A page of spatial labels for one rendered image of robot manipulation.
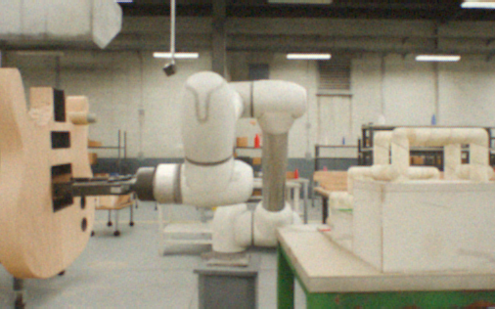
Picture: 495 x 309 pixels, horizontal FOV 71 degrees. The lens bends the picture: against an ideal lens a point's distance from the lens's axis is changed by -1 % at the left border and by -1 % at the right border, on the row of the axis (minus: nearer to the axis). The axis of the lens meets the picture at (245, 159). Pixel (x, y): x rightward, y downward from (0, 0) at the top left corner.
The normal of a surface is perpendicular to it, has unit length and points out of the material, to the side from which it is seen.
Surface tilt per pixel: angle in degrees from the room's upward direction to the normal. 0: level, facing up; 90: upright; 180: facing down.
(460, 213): 90
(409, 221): 90
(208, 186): 115
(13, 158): 90
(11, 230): 97
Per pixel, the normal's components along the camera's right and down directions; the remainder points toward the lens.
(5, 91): 0.04, 0.04
